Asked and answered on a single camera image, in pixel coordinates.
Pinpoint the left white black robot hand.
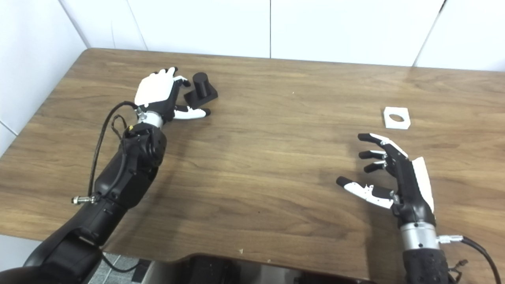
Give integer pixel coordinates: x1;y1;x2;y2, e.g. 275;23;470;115
134;67;211;123

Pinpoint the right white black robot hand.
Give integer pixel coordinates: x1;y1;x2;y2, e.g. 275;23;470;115
336;133;436;227

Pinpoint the black peg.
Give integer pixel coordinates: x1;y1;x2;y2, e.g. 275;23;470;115
184;72;219;107

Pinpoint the white square piece with hole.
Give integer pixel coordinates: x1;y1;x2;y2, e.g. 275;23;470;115
383;106;411;130

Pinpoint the black grey robot torso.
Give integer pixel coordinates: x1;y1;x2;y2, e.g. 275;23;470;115
142;254;379;284

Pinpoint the left thin wire yellow tip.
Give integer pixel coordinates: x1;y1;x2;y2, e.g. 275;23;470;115
112;114;133;140

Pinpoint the thin wire yellow tip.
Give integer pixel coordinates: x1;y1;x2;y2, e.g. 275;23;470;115
448;259;469;282
112;114;133;140

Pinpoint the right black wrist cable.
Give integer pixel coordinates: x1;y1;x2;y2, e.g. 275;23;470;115
436;235;502;284

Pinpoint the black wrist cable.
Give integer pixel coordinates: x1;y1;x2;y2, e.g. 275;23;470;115
436;235;502;284
71;101;138;206

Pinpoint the right thin wire yellow tip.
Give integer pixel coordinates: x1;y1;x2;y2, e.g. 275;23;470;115
448;259;469;282

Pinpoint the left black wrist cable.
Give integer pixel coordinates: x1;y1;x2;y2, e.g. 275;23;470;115
71;101;138;206

